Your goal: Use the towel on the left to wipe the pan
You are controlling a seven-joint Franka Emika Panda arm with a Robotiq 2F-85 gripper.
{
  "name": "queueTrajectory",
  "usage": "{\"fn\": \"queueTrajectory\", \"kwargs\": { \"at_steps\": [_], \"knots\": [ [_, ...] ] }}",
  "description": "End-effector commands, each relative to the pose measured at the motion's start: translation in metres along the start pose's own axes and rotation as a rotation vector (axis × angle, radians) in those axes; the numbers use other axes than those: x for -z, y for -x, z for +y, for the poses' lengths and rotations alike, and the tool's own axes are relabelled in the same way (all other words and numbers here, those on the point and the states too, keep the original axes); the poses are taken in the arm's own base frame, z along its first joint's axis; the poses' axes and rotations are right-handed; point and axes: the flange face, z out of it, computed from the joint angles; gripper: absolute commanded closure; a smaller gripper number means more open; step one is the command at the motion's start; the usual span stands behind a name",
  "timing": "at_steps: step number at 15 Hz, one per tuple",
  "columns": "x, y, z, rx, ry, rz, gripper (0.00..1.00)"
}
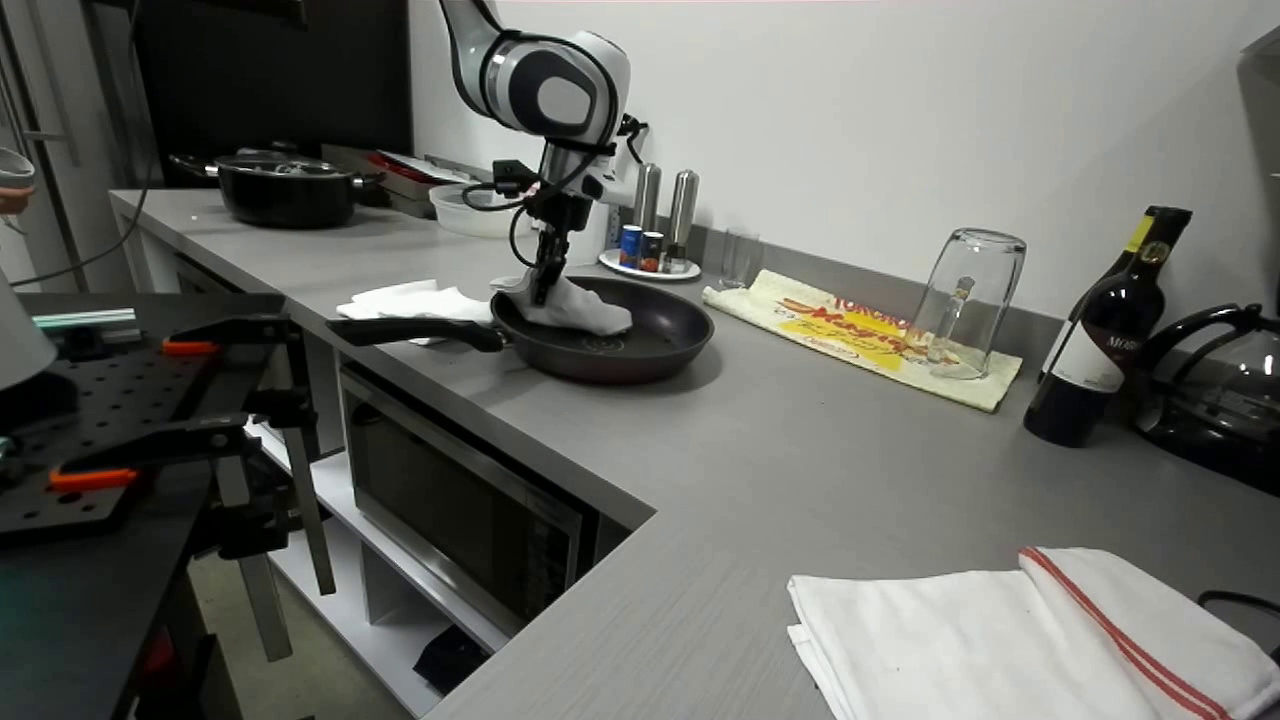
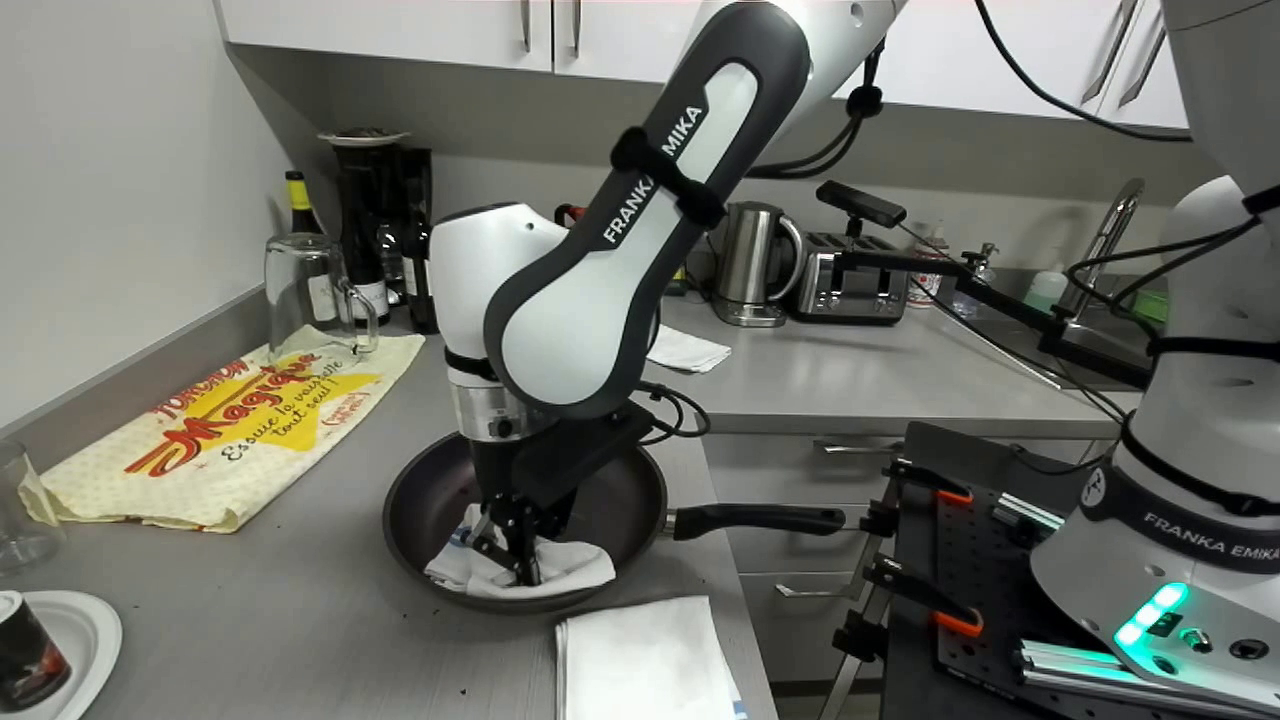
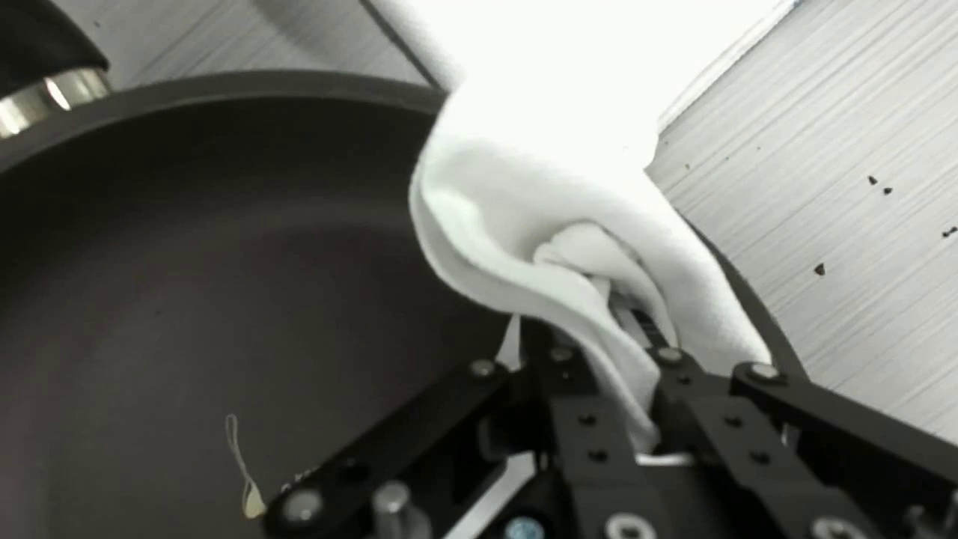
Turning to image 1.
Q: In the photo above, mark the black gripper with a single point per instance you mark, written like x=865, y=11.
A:
x=559, y=222

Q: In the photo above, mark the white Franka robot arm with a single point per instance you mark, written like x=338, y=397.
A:
x=554, y=87

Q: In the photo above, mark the black frying pan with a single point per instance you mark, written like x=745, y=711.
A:
x=666, y=341

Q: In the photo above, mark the white towel blue stripe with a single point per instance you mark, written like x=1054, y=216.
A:
x=400, y=300

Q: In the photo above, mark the yellow printed tea towel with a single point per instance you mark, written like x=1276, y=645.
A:
x=855, y=335

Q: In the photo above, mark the folded white towel red stripe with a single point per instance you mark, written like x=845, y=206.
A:
x=987, y=643

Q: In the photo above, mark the steel shaker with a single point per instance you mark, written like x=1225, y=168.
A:
x=647, y=193
x=683, y=206

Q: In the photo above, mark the white plate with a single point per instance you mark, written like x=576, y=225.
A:
x=683, y=271

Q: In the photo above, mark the stack of books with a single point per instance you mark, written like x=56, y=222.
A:
x=414, y=183

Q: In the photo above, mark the small clear glass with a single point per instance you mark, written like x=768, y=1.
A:
x=743, y=263

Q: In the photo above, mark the black cooking pot with lid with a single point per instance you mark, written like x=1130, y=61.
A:
x=285, y=185

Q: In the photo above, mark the black monitor screen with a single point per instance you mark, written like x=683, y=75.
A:
x=266, y=75

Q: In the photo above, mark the large clear drinking glass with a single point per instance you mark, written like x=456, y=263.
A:
x=973, y=300

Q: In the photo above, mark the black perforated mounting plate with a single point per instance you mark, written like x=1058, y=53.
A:
x=120, y=386

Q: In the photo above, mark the wine bottle yellow foil neck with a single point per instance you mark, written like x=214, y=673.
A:
x=1100, y=347

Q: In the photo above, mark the glass coffee carafe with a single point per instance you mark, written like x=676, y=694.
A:
x=1213, y=403

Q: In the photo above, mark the black coffee maker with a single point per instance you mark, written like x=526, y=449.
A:
x=1264, y=163

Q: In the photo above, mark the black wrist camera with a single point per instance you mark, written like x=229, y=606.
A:
x=503, y=185

